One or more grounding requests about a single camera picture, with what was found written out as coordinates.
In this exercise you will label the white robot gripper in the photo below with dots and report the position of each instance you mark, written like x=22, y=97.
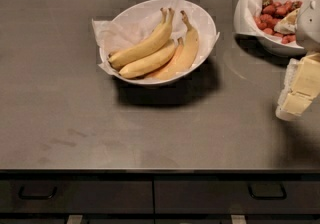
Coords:
x=309, y=26

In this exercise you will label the yellow banana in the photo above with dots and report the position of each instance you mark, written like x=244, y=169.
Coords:
x=147, y=46
x=189, y=52
x=150, y=63

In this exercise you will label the white strawberry bowl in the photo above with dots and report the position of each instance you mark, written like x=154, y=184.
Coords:
x=245, y=25

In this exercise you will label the orange-tinted banana underneath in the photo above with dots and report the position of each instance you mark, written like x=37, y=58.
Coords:
x=165, y=68

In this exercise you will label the white banana bowl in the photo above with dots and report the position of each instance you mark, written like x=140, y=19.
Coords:
x=203, y=24

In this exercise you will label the white paper liner in banana bowl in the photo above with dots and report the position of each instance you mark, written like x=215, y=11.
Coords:
x=116, y=34

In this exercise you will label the pile of red strawberries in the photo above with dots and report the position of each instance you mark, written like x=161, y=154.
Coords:
x=272, y=12

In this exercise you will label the right dark drawer front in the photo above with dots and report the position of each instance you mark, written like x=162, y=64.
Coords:
x=232, y=197

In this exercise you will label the dark drawer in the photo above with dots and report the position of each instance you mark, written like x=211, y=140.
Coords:
x=232, y=197
x=89, y=197

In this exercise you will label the left dark drawer front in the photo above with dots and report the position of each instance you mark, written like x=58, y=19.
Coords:
x=89, y=197

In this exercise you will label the right black drawer handle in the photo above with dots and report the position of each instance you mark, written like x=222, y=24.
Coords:
x=267, y=191

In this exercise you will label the black drawer handle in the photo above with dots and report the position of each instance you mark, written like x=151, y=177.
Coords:
x=267, y=191
x=28, y=193

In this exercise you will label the left black drawer handle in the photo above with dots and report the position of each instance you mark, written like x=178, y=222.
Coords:
x=28, y=193

